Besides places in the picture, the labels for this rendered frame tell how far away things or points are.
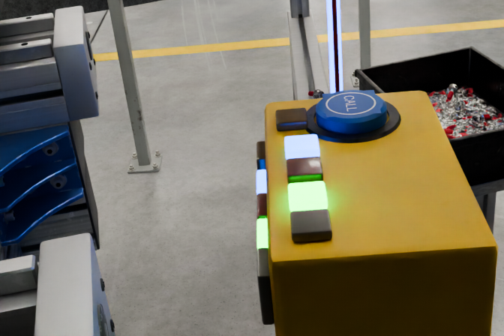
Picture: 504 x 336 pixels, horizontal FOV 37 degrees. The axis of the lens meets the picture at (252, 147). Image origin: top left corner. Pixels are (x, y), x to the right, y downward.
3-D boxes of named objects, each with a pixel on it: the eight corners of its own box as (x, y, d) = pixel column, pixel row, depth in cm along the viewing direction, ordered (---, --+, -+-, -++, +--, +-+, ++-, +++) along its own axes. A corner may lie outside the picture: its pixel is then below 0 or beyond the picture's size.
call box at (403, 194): (487, 415, 37) (502, 241, 32) (283, 427, 38) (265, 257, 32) (423, 226, 51) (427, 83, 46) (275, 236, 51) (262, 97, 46)
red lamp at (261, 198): (272, 262, 40) (268, 214, 38) (261, 262, 40) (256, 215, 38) (271, 237, 42) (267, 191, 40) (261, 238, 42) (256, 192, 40)
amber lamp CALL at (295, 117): (308, 130, 42) (307, 120, 42) (277, 132, 43) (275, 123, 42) (306, 115, 44) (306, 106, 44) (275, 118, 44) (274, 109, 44)
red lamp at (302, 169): (323, 183, 37) (323, 172, 37) (287, 186, 38) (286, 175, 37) (321, 164, 39) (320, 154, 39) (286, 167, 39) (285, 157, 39)
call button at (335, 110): (391, 141, 42) (391, 113, 41) (319, 147, 42) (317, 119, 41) (381, 109, 45) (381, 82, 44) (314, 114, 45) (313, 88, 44)
